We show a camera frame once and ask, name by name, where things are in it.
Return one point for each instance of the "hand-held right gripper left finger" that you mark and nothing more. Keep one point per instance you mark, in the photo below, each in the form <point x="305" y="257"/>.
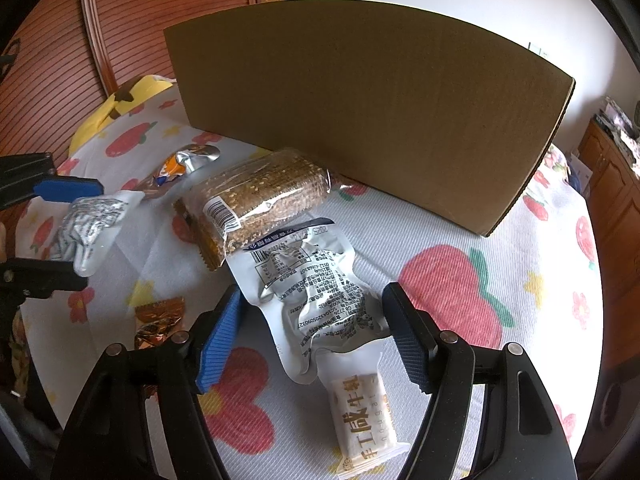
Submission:
<point x="220" y="340"/>

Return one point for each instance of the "white wall switch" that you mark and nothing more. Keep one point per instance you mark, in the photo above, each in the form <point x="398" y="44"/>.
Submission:
<point x="539" y="51"/>

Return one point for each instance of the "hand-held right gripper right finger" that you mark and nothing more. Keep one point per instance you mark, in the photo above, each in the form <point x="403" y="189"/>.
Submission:
<point x="412" y="355"/>

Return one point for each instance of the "silver orange snack packet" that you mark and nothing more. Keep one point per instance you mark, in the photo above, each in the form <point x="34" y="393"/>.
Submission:
<point x="175" y="170"/>

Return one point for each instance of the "yellow plush toy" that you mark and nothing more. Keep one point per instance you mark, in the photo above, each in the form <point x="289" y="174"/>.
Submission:
<point x="135" y="95"/>

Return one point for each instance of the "brown cardboard box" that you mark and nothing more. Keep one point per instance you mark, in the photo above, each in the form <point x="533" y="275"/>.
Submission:
<point x="375" y="110"/>

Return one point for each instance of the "long silver snack packet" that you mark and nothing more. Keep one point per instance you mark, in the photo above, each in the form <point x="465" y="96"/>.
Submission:
<point x="90" y="225"/>

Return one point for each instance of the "clutter on wooden counter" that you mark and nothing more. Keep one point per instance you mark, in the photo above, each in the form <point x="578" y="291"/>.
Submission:
<point x="622" y="122"/>

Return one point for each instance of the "white nougat packet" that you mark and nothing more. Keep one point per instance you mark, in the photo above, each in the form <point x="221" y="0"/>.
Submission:
<point x="365" y="420"/>

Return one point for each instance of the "wooden slatted wardrobe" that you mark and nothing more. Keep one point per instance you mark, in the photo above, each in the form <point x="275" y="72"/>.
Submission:
<point x="150" y="10"/>

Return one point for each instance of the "brown candy wrapper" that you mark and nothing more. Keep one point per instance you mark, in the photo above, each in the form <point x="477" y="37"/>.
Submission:
<point x="157" y="322"/>

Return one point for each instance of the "white paper bag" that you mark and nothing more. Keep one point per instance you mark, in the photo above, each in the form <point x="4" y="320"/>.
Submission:
<point x="580" y="172"/>

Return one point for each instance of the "clear sesame cracker pack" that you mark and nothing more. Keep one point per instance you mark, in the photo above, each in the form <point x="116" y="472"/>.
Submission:
<point x="270" y="195"/>

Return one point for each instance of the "silver printed snack packet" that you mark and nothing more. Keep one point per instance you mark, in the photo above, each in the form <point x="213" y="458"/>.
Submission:
<point x="320" y="300"/>

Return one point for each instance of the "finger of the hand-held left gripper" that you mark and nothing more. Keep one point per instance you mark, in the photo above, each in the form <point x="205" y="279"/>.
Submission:
<point x="70" y="190"/>
<point x="45" y="277"/>

